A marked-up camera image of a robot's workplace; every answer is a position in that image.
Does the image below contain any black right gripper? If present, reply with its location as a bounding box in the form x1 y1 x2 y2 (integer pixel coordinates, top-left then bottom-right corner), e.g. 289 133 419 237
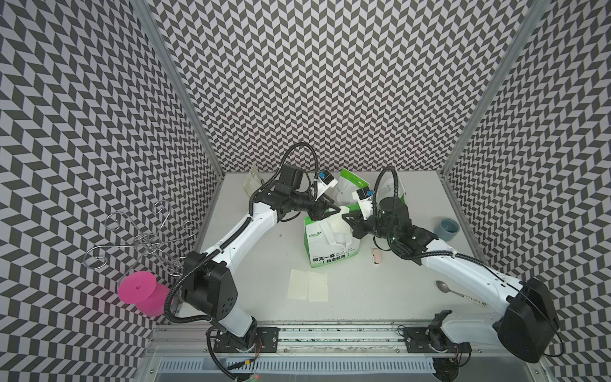
341 208 397 240

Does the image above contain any pink stapler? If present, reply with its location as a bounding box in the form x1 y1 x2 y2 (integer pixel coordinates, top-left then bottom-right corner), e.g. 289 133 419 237
372 248 382 265

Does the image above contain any green white tea bag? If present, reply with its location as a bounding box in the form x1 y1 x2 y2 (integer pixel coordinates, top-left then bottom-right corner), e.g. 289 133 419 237
304 205 360 268
334 169 369 206
378 171 406 204

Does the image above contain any navy and cream tote bag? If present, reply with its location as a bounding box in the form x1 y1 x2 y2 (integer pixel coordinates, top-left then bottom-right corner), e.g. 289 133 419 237
243 165 265 197

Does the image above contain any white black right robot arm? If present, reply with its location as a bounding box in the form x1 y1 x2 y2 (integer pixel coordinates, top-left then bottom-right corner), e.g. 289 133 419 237
342 166 560 364

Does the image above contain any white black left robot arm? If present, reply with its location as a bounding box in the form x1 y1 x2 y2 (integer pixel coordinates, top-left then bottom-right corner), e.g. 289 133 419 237
163 142 340 350

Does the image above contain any blue-grey ceramic cup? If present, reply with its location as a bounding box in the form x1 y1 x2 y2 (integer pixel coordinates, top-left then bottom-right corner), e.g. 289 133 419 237
434 218 461 242

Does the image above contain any silver spoon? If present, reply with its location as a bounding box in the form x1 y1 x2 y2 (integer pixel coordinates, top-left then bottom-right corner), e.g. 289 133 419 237
435 280 465 298

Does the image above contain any pink plastic disc spool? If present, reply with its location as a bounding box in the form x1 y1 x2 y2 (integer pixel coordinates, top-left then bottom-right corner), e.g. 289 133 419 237
118 271 170 318

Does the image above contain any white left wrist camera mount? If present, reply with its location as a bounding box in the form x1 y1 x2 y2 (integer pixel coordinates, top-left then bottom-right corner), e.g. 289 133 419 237
314 170 338 200

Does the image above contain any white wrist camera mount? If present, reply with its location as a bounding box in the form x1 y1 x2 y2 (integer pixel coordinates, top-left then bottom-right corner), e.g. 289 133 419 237
353 186 374 220
314 170 338 200

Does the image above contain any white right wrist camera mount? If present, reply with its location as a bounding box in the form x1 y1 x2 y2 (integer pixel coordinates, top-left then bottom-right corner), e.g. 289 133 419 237
353 186 374 220

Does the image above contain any silver wire rack stand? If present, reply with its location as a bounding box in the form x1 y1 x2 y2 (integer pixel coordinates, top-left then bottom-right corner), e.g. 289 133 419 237
82 201 198 278

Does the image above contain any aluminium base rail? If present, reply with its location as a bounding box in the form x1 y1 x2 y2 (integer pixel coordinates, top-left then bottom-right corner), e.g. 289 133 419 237
133 322 555 381

